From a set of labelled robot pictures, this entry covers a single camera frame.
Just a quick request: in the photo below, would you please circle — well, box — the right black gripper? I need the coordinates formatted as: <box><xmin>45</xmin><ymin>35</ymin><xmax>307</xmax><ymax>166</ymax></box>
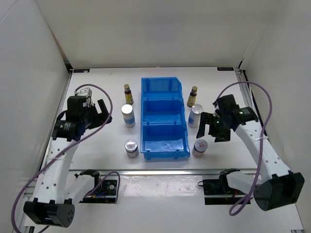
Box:
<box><xmin>196</xmin><ymin>112</ymin><xmax>231</xmax><ymax>143</ymax></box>

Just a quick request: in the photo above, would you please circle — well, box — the tall silver-capped shaker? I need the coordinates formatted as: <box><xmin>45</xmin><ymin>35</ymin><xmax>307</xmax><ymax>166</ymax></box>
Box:
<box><xmin>121</xmin><ymin>104</ymin><xmax>136</xmax><ymax>128</ymax></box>
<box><xmin>188</xmin><ymin>104</ymin><xmax>203</xmax><ymax>128</ymax></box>

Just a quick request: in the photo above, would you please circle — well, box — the short spice jar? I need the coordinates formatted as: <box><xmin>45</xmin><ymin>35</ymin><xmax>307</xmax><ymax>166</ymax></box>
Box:
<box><xmin>124</xmin><ymin>139</ymin><xmax>139</xmax><ymax>158</ymax></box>
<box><xmin>191</xmin><ymin>139</ymin><xmax>208</xmax><ymax>158</ymax></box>

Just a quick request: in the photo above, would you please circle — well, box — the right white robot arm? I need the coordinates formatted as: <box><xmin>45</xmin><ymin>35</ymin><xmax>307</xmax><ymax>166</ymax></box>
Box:
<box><xmin>196</xmin><ymin>95</ymin><xmax>305</xmax><ymax>211</ymax></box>

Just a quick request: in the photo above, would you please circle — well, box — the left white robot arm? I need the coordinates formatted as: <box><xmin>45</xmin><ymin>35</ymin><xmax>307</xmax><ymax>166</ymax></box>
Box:
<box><xmin>23</xmin><ymin>94</ymin><xmax>112</xmax><ymax>228</ymax></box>

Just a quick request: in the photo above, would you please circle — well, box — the right small brown sauce bottle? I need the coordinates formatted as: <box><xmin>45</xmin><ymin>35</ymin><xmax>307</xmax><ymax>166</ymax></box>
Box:
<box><xmin>187</xmin><ymin>86</ymin><xmax>198</xmax><ymax>107</ymax></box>

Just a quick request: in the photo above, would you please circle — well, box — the small brown sauce bottle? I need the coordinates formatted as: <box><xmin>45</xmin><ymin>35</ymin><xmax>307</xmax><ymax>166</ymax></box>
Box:
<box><xmin>124</xmin><ymin>84</ymin><xmax>134</xmax><ymax>105</ymax></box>
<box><xmin>187</xmin><ymin>86</ymin><xmax>198</xmax><ymax>107</ymax></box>

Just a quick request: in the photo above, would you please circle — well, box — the left small brown sauce bottle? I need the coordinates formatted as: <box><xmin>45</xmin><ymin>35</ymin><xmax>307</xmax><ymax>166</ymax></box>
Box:
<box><xmin>124</xmin><ymin>84</ymin><xmax>134</xmax><ymax>105</ymax></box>

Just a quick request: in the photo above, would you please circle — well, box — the blue near storage bin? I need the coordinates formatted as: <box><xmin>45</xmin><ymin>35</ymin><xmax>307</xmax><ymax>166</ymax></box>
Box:
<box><xmin>140</xmin><ymin>123</ymin><xmax>190</xmax><ymax>160</ymax></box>

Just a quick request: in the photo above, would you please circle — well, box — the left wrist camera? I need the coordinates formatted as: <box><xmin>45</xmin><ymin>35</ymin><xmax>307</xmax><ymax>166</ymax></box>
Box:
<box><xmin>74</xmin><ymin>87</ymin><xmax>92</xmax><ymax>107</ymax></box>

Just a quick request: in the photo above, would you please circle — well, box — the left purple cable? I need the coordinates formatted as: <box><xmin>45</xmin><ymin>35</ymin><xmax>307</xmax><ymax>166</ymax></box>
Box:
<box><xmin>11</xmin><ymin>83</ymin><xmax>121</xmax><ymax>233</ymax></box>

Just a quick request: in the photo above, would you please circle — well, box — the right aluminium frame rail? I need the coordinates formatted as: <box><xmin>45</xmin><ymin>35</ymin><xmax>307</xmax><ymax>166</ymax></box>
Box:
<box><xmin>234</xmin><ymin>68</ymin><xmax>264</xmax><ymax>126</ymax></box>

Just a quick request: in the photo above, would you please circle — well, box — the aluminium frame rail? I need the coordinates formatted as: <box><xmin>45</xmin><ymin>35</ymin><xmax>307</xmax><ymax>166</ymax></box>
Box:
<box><xmin>234</xmin><ymin>68</ymin><xmax>264</xmax><ymax>126</ymax></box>
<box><xmin>68</xmin><ymin>168</ymin><xmax>229</xmax><ymax>176</ymax></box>
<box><xmin>11</xmin><ymin>70</ymin><xmax>72</xmax><ymax>233</ymax></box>

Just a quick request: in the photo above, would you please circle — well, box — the front aluminium frame rail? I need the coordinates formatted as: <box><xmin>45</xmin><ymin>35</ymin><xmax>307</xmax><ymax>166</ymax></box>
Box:
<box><xmin>68</xmin><ymin>168</ymin><xmax>229</xmax><ymax>176</ymax></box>

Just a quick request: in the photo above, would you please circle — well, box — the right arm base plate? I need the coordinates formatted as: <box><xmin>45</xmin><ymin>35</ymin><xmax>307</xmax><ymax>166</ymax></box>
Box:
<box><xmin>197</xmin><ymin>179</ymin><xmax>246</xmax><ymax>205</ymax></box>

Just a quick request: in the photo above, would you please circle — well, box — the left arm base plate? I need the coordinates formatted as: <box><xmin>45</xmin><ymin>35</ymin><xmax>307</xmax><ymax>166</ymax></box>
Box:
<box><xmin>75</xmin><ymin>169</ymin><xmax>119</xmax><ymax>204</ymax></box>

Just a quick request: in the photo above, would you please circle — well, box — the left aluminium frame rail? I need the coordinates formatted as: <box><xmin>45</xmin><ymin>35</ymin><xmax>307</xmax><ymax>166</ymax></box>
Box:
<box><xmin>11</xmin><ymin>70</ymin><xmax>72</xmax><ymax>233</ymax></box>

